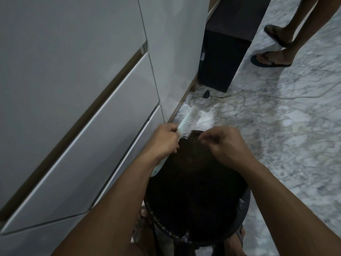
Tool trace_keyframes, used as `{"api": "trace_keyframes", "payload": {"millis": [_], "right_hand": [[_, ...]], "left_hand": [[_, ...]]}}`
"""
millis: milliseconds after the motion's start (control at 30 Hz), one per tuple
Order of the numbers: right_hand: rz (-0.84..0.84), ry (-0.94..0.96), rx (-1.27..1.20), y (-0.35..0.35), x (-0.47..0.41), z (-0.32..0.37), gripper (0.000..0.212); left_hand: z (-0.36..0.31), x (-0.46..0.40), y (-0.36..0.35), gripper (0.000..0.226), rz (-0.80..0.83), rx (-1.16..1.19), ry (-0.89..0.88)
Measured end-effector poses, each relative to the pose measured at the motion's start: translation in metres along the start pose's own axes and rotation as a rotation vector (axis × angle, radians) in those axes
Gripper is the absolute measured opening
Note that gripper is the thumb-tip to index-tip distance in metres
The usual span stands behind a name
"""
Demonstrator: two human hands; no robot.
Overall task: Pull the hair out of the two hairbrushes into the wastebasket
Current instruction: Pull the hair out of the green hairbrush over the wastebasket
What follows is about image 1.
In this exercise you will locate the person's left hand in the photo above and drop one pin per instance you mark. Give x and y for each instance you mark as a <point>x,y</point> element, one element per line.
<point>163,142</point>

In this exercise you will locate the person's right hand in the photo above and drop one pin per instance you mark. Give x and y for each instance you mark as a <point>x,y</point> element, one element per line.
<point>229,149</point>

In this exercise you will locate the black speaker box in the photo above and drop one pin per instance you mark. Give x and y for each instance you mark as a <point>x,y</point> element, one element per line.
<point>226,50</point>

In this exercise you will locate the black plug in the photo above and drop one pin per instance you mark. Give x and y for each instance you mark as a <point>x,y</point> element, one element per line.
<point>206,94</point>

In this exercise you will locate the black mesh waste basket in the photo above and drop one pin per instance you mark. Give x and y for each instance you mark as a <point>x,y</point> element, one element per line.
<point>199,213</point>

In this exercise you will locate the person's leg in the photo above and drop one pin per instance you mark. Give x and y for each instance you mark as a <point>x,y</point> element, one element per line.
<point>145,237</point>
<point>233,246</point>

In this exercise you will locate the person's left forearm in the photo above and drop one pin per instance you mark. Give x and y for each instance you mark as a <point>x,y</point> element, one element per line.
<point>112,215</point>

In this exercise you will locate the person's left leg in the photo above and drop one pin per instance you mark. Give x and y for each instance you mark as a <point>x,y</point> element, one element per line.
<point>145,237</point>

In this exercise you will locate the white drawer cabinet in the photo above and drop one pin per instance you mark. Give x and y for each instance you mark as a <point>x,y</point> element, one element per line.
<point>66,103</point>

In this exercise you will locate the person's right leg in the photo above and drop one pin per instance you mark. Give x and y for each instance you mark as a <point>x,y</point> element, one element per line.
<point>233,246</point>

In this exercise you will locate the person's black sandal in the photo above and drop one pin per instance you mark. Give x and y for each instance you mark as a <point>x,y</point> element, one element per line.
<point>138,230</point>
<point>240,234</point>

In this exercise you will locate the light blue hairbrush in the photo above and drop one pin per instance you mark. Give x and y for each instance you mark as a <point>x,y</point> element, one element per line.
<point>189,122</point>

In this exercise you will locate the person's right forearm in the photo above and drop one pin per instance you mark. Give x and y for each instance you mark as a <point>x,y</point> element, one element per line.
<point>287,218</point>

